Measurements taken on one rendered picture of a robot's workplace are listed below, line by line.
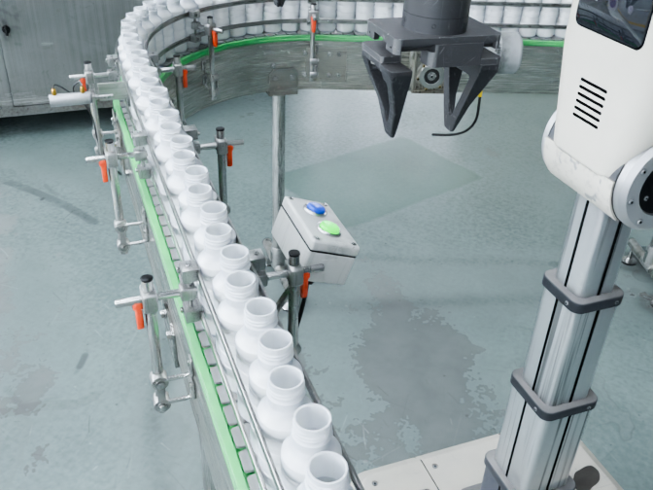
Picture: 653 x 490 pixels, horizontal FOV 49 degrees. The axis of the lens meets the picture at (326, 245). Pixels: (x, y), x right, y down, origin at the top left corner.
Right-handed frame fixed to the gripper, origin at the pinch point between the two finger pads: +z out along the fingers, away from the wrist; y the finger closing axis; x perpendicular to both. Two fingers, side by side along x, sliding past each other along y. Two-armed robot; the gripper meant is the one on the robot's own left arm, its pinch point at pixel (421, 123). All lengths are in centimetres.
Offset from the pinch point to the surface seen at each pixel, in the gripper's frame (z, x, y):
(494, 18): 32, 143, 102
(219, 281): 27.7, 18.4, -15.8
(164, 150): 27, 59, -16
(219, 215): 24.2, 29.0, -13.3
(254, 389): 29.4, 0.0, -16.2
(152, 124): 28, 71, -16
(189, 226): 28.6, 34.5, -16.4
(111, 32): 84, 330, -3
